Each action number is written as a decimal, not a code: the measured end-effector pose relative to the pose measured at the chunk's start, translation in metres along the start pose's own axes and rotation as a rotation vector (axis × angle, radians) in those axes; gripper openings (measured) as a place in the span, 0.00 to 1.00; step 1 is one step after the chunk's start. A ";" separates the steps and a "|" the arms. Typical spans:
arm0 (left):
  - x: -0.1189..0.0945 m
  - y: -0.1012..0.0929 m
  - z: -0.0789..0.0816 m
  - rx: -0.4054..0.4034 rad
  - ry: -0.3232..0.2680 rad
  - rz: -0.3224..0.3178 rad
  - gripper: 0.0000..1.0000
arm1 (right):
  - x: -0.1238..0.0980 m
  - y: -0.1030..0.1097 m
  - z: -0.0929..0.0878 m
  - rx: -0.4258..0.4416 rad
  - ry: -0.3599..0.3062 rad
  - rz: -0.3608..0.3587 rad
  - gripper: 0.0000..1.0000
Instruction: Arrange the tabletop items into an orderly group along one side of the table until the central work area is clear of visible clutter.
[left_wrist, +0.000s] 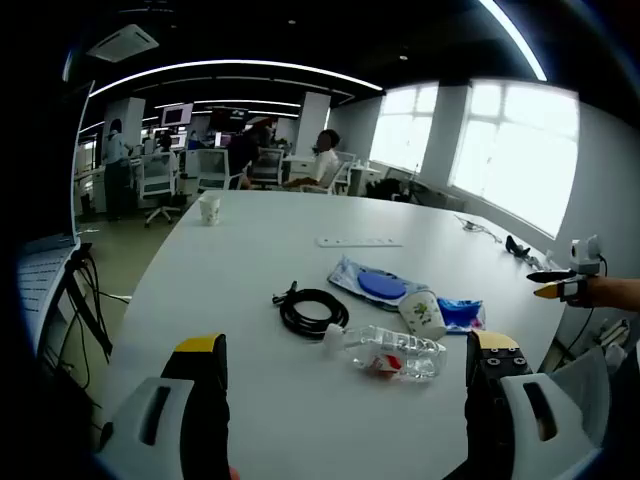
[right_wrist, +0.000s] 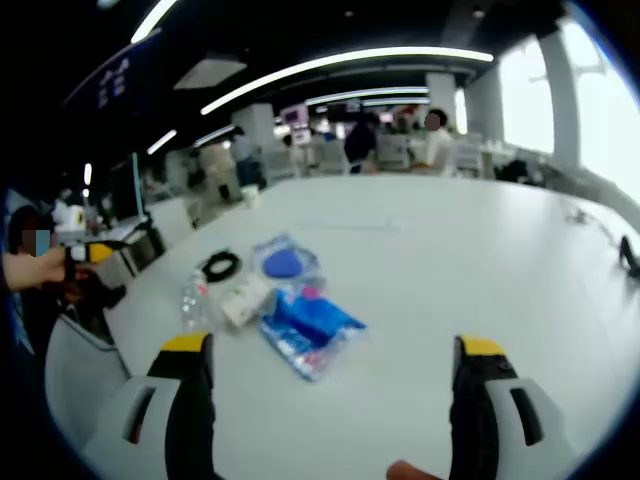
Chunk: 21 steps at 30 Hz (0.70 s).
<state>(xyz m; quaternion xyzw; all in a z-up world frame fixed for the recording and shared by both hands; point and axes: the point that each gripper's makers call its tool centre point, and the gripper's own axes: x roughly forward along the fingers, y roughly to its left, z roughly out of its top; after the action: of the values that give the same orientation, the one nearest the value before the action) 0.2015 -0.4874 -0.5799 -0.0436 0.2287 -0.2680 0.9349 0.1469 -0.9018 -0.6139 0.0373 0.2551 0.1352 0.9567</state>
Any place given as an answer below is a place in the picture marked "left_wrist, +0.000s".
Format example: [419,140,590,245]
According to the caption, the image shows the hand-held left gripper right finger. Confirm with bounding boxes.
[463,327,604,480]

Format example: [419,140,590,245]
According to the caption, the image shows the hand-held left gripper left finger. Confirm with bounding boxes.
[93,332,232,480]

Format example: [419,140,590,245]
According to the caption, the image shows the blue tissue pack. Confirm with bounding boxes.
[437,297,487,335]

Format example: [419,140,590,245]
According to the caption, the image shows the floral paper cup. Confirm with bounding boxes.
[398,288,448,341]
[198,194,222,227]

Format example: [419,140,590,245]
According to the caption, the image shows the clear plastic bottle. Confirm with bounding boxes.
[322,323,447,384]

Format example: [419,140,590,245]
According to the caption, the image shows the black cable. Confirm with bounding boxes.
[272,280,350,341]

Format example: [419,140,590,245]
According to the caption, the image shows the blue wet wipes pack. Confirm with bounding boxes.
[327,254,432,311]

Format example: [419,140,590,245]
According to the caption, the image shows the white power strip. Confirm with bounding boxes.
[315,236,404,249]

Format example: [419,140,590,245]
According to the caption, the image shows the white tabletop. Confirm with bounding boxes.
[94,188,569,480]

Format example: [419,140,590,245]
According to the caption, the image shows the black curved object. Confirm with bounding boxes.
[504,234,531,257]

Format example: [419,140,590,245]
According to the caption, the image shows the grey chair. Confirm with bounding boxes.
[547,344,612,449]

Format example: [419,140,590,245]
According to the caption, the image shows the silver laptop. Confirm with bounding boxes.
[17,82,96,346]

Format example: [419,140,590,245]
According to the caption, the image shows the white office chair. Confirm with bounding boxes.
[322,150,357,196]
[193,148,232,192]
[137,152,182,229]
[248,147,286,190]

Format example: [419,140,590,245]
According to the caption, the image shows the ceiling air vent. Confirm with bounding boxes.
[85,23,160,64]

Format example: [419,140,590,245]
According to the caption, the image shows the thin white cable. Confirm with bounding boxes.
[453,213,504,245]

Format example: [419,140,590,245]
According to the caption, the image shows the black hanging cables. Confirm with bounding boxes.
[44,243,132,391]

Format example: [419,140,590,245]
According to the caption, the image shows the wall monitor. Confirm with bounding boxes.
[160,103,194,127]

